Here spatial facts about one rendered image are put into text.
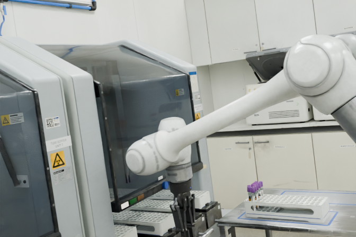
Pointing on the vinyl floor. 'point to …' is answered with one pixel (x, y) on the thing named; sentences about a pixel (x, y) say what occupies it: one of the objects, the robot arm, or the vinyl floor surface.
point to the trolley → (338, 198)
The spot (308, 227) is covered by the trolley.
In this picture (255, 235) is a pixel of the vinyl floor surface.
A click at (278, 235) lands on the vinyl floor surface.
